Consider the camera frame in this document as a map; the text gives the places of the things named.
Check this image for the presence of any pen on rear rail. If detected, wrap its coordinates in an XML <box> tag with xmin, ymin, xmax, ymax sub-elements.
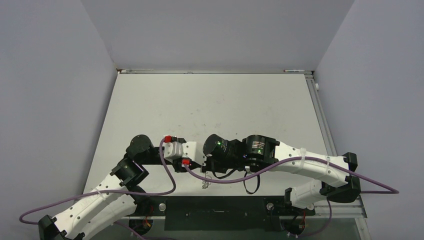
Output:
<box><xmin>283</xmin><ymin>69</ymin><xmax>305</xmax><ymax>73</ymax></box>

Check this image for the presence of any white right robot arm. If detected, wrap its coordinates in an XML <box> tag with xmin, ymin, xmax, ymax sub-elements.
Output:
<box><xmin>202</xmin><ymin>134</ymin><xmax>361</xmax><ymax>214</ymax></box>

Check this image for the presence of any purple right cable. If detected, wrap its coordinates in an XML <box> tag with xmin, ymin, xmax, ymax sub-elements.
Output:
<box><xmin>182</xmin><ymin>156</ymin><xmax>400</xmax><ymax>195</ymax></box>

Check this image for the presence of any aluminium rear rail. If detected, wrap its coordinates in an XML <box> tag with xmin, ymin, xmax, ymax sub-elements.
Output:
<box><xmin>117</xmin><ymin>69</ymin><xmax>313</xmax><ymax>75</ymax></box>

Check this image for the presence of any aluminium rail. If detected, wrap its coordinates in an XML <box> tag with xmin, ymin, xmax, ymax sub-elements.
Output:
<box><xmin>305</xmin><ymin>74</ymin><xmax>338</xmax><ymax>156</ymax></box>
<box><xmin>117</xmin><ymin>69</ymin><xmax>313</xmax><ymax>75</ymax></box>

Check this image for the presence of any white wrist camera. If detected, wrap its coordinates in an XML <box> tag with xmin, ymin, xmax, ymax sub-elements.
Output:
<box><xmin>163</xmin><ymin>135</ymin><xmax>187</xmax><ymax>163</ymax></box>
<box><xmin>181</xmin><ymin>141</ymin><xmax>199</xmax><ymax>168</ymax></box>

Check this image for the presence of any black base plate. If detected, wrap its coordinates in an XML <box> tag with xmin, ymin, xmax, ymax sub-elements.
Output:
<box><xmin>129</xmin><ymin>195</ymin><xmax>316</xmax><ymax>234</ymax></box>

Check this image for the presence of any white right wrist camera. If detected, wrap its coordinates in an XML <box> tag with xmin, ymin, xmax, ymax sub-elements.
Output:
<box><xmin>181</xmin><ymin>141</ymin><xmax>199</xmax><ymax>168</ymax></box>

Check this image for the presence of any aluminium right rail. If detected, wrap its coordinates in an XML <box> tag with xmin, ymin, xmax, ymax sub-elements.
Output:
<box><xmin>305</xmin><ymin>74</ymin><xmax>338</xmax><ymax>156</ymax></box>

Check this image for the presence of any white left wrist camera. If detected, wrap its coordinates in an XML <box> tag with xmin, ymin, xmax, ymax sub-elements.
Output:
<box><xmin>163</xmin><ymin>135</ymin><xmax>187</xmax><ymax>163</ymax></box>

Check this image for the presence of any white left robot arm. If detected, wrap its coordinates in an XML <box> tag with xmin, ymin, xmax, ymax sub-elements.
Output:
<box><xmin>37</xmin><ymin>134</ymin><xmax>200</xmax><ymax>240</ymax></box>

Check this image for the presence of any metal disc with keyrings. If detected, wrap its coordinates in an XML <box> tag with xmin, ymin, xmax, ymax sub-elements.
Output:
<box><xmin>201</xmin><ymin>174</ymin><xmax>212</xmax><ymax>190</ymax></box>

